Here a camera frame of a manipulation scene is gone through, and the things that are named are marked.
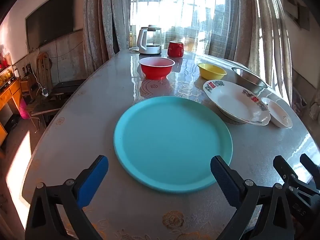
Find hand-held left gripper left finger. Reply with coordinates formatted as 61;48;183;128
25;155;109;240

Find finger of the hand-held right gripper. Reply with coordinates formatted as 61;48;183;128
273;155;297;181
300;153;320;178

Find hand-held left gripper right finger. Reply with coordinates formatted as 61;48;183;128
210;155;294;240

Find small white bowl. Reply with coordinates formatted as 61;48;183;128
261;97;293;129

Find teal round plate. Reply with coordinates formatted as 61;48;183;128
113;96;233;194

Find large floral white plate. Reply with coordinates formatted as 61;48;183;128
202;80;271;126

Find stainless steel bowl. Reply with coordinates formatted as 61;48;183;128
231;67;268;93

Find yellow plastic bowl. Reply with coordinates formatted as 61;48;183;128
197;63;227;80

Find red plastic bowl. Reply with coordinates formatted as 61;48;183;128
138;57;176;80

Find dark low table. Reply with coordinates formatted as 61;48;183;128
25;79;86;130

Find pink object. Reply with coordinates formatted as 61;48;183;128
20;99;30;120

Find orange wooden cabinet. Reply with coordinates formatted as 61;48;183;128
0;77;23;153

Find folded wooden chair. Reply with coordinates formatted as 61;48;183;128
36;52;53;90

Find beige curtain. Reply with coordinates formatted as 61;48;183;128
83;0;131;71
237;0;293;105

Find glass display case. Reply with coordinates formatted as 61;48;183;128
0;52;13;90

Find red mug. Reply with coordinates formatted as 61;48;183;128
167;41;185;58

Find glass electric kettle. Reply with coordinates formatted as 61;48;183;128
136;25;162;55

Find sheer window curtain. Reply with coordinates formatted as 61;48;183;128
129;0;241;61

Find wall picture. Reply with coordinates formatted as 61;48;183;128
282;0;311;30

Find wall-mounted black television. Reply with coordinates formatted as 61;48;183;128
25;0;75;53

